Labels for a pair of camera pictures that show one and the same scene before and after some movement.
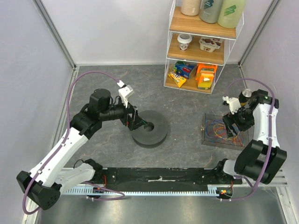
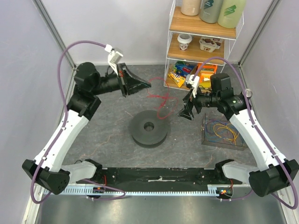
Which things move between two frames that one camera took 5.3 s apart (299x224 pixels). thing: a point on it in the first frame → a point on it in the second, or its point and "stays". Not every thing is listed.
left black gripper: (132, 122) → (130, 82)
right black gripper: (230, 121) → (194, 102)
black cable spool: (153, 133) stays
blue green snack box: (183, 68) stays
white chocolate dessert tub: (210, 44) stays
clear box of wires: (215, 133) stays
